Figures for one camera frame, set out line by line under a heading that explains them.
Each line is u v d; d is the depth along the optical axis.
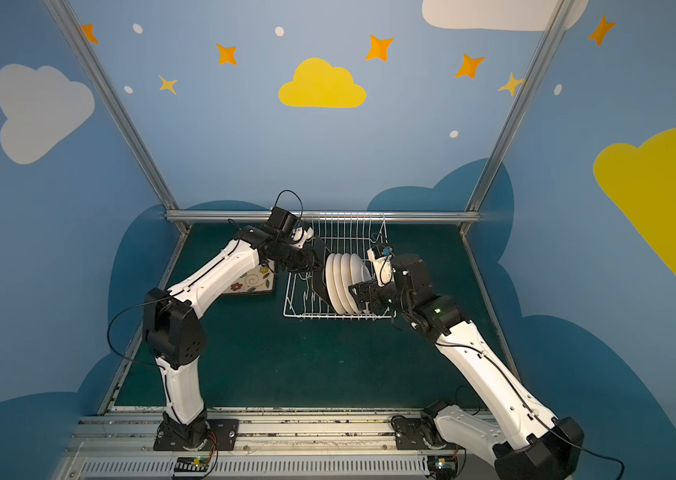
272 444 0.73
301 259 0.78
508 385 0.42
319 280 0.84
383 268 0.62
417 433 0.75
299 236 0.82
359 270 0.91
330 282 0.85
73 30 0.71
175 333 0.49
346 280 0.86
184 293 0.51
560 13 0.69
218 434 0.73
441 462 0.73
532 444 0.38
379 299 0.65
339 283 0.85
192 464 0.73
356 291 0.68
